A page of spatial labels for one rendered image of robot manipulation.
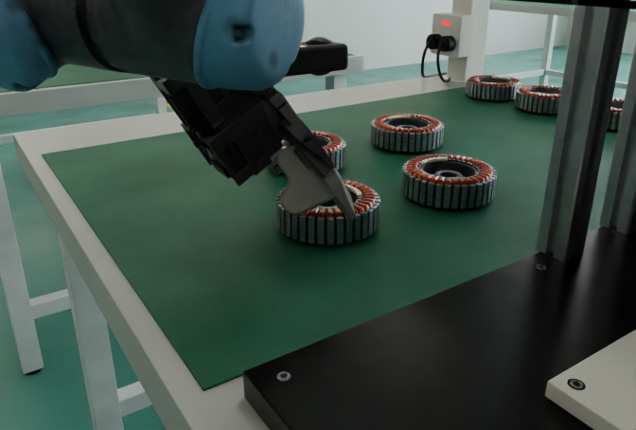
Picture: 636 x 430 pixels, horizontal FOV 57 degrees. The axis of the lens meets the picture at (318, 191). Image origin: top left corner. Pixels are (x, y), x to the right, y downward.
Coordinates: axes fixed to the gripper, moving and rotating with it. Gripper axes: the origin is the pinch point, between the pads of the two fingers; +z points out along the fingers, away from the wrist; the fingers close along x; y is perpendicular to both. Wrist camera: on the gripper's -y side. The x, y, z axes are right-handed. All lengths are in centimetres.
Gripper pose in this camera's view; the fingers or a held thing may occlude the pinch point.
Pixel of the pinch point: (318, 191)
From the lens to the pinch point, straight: 61.3
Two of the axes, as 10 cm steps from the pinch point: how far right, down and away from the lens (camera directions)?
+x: 5.3, 3.2, -7.9
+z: 4.2, 7.1, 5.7
